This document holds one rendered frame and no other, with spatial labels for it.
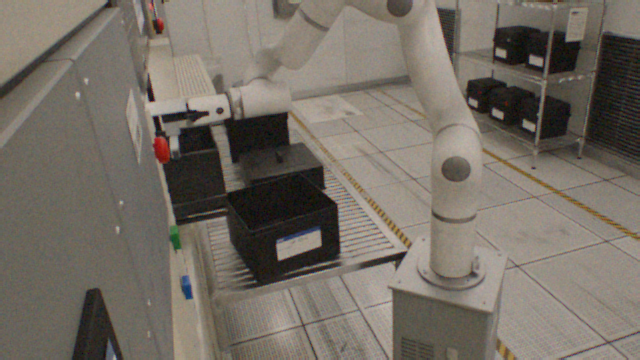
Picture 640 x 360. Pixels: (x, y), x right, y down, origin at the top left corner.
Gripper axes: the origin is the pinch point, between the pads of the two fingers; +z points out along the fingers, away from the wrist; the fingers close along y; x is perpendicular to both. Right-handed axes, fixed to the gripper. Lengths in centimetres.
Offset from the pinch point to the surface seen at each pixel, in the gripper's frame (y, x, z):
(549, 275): 38, -125, -167
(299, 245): -11, -41, -28
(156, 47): 14.8, 14.6, 0.2
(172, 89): 14.9, 2.8, -1.7
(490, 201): 118, -124, -187
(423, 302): -34, -53, -55
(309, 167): 37, -39, -44
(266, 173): 39, -39, -28
